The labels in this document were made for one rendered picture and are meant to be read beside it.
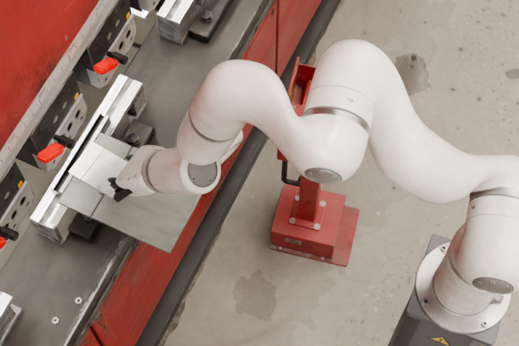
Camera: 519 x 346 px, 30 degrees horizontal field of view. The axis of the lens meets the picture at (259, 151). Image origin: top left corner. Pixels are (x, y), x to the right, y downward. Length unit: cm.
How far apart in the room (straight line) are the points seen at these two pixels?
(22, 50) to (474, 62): 210
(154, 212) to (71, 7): 52
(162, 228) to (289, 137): 70
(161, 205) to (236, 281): 102
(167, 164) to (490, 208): 57
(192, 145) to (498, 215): 50
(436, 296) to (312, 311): 107
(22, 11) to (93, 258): 75
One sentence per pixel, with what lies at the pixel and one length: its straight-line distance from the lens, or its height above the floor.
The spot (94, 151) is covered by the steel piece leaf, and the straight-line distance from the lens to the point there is 209.
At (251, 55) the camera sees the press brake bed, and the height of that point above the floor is 71.
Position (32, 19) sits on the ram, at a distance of 159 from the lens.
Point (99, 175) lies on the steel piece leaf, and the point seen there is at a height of 100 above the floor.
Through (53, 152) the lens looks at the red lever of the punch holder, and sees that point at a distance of 177.
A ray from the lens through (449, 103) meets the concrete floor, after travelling 332.
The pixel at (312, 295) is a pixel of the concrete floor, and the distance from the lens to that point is 300.
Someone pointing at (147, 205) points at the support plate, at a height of 100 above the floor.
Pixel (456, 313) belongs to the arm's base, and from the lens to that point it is 196.
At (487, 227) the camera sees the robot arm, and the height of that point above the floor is 142.
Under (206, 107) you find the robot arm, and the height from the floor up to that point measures 159.
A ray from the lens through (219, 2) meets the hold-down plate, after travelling 238.
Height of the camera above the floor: 286
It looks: 64 degrees down
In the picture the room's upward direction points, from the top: straight up
